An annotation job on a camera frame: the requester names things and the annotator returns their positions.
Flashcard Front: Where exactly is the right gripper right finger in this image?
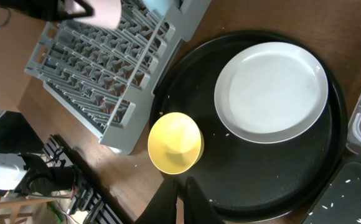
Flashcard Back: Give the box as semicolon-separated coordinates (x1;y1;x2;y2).
184;177;224;224

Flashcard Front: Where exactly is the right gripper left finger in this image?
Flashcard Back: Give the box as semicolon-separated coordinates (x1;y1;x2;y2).
135;179;177;224

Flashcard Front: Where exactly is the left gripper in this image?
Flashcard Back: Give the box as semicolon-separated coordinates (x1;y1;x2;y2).
0;0;94;21

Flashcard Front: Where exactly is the pink cup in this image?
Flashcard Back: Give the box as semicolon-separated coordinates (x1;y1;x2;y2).
74;0;122;29

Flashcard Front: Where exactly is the yellow bowl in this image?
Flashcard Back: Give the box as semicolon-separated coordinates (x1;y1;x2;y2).
148;112;204;175

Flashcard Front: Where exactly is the blue cup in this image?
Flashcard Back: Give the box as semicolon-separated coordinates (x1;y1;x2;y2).
142;0;181;17

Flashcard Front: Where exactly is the food scraps pile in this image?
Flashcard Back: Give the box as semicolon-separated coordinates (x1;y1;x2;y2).
304;180;361;224

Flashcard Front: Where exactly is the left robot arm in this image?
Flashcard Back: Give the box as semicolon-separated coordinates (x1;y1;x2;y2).
0;0;95;197

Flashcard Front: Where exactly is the grey dishwasher rack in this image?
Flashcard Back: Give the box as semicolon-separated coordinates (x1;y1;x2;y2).
25;0;210;155

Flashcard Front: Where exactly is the round black tray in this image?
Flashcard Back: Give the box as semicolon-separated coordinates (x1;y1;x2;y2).
149;30;347;222

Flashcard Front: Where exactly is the grey plate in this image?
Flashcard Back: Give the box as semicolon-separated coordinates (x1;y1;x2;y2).
214;42;329;144

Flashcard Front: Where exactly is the black rectangular tray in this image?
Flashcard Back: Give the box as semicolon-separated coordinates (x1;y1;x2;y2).
303;162;361;224

